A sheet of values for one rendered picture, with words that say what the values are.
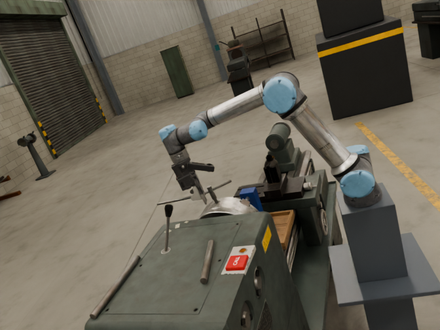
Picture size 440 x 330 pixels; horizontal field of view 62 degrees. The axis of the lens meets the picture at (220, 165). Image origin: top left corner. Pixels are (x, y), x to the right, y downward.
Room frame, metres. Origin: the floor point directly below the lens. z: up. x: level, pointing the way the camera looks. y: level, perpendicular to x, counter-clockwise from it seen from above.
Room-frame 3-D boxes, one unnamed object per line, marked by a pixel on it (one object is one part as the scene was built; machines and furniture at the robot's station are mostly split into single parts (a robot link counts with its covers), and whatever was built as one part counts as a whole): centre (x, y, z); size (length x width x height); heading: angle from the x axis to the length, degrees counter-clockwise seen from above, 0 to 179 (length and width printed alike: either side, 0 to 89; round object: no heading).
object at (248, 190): (1.77, -0.09, 1.00); 0.08 x 0.06 x 0.23; 64
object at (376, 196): (1.33, -0.52, 1.15); 0.15 x 0.15 x 0.10
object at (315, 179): (2.04, -0.26, 0.90); 0.53 x 0.30 x 0.06; 64
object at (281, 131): (2.54, -0.47, 1.01); 0.30 x 0.20 x 0.29; 154
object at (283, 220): (1.72, -0.07, 0.89); 0.36 x 0.30 x 0.04; 64
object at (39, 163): (9.22, 4.27, 0.57); 0.47 x 0.37 x 1.14; 168
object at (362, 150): (1.32, -0.51, 1.27); 0.13 x 0.12 x 0.14; 156
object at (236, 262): (0.96, 0.05, 1.26); 0.06 x 0.06 x 0.02; 64
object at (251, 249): (0.98, 0.04, 1.23); 0.13 x 0.08 x 0.06; 154
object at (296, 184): (2.00, -0.22, 0.95); 0.43 x 0.18 x 0.04; 64
